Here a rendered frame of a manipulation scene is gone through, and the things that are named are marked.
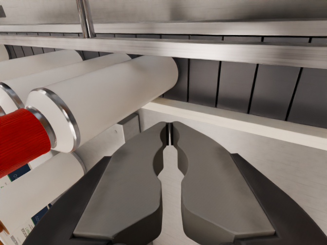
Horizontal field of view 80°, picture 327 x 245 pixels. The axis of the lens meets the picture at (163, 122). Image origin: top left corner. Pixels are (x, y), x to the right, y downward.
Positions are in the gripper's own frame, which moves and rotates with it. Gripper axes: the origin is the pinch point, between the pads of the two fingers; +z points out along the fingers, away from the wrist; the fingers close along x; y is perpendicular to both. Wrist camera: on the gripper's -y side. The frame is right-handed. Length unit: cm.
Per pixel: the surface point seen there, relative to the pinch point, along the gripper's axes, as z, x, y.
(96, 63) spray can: 12.3, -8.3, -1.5
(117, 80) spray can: 5.1, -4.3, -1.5
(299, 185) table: 9.7, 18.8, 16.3
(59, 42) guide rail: 12.1, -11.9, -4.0
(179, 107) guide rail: 10.1, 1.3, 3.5
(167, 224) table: 21.2, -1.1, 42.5
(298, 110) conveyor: 7.1, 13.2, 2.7
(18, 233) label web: 27, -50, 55
